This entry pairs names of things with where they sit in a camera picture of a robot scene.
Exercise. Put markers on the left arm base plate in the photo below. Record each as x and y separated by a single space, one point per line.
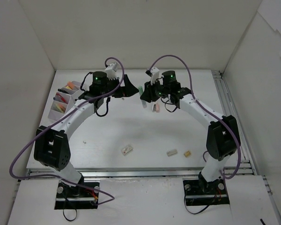
75 198

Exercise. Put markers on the red gel pen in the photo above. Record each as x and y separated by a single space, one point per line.
61 98

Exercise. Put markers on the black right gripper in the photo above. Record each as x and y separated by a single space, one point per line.
150 91

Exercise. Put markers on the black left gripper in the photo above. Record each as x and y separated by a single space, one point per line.
121 86

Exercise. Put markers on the aluminium rail frame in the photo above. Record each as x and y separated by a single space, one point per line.
96 145

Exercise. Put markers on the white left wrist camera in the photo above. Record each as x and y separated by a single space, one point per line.
111 70

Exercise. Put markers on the black handled scissors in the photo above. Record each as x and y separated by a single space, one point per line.
63 91

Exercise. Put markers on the pink mini stapler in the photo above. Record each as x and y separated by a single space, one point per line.
156 108

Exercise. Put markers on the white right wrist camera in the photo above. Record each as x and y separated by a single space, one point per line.
154 74

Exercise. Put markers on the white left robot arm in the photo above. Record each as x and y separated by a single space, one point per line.
52 144

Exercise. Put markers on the small tan staples box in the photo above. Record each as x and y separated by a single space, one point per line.
187 154

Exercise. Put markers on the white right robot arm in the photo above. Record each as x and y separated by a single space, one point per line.
223 138

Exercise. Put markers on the white compartment organizer box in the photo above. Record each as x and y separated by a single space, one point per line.
54 115

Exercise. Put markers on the white eraser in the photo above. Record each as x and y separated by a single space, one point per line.
171 153

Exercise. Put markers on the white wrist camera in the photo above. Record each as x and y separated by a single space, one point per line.
111 70
154 74

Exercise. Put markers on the orange cap highlighter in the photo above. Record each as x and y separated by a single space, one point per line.
71 86

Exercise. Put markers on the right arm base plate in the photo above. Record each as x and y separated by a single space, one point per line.
216 194

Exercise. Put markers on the twin orange yellow highlighter pack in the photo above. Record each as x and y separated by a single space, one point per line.
60 108

